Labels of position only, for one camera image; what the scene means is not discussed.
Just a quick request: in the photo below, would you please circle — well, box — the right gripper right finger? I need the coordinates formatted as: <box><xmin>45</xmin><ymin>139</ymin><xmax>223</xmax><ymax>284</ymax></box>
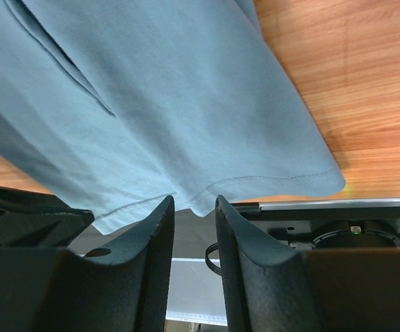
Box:
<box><xmin>215</xmin><ymin>196</ymin><xmax>400</xmax><ymax>331</ymax></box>

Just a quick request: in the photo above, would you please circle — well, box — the aluminium frame rail front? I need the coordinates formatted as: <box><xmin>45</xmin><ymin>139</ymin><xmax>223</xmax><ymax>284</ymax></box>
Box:
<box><xmin>166</xmin><ymin>199</ymin><xmax>400</xmax><ymax>326</ymax></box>

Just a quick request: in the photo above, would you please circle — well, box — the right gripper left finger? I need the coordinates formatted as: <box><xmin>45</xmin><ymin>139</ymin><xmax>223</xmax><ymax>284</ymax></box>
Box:
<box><xmin>0</xmin><ymin>196</ymin><xmax>174</xmax><ymax>331</ymax></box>

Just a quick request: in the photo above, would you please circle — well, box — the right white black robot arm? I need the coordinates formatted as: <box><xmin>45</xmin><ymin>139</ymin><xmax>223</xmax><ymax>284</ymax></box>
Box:
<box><xmin>0</xmin><ymin>196</ymin><xmax>400</xmax><ymax>331</ymax></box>

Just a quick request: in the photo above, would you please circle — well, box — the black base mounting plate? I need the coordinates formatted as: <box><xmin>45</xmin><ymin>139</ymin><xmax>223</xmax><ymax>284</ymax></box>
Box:
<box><xmin>71</xmin><ymin>207</ymin><xmax>400</xmax><ymax>259</ymax></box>

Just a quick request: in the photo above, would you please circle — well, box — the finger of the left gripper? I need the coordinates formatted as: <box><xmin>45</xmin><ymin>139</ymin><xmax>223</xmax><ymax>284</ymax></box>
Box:
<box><xmin>0</xmin><ymin>187</ymin><xmax>94</xmax><ymax>247</ymax></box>

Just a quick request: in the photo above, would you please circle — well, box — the grey-blue t shirt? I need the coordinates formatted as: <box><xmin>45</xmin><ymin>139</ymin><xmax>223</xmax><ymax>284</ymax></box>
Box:
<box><xmin>0</xmin><ymin>1</ymin><xmax>345</xmax><ymax>234</ymax></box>

